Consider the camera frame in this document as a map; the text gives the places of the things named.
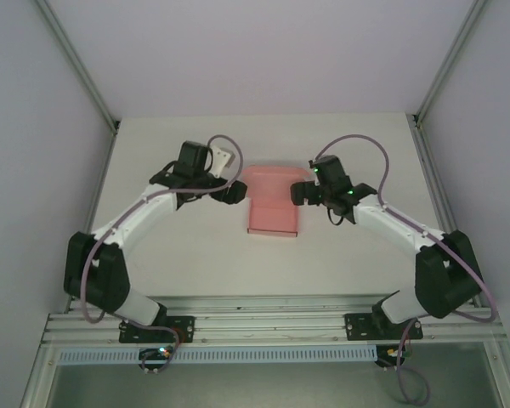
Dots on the aluminium frame post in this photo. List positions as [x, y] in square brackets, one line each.
[81, 72]
[446, 64]

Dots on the aluminium table side rail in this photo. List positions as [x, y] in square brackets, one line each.
[102, 183]
[429, 170]

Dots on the pink paper box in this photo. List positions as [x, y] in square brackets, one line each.
[272, 212]

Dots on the black controller board with LEDs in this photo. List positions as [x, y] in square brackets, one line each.
[157, 355]

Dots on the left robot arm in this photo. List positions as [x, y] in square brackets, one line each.
[149, 212]

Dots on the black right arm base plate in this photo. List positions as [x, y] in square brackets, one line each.
[359, 327]

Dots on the grey metal panel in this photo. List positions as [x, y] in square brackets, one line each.
[259, 387]

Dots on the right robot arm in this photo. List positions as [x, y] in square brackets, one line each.
[391, 227]

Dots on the aluminium mounting rail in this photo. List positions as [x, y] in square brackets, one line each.
[259, 323]

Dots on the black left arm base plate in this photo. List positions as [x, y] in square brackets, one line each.
[183, 329]

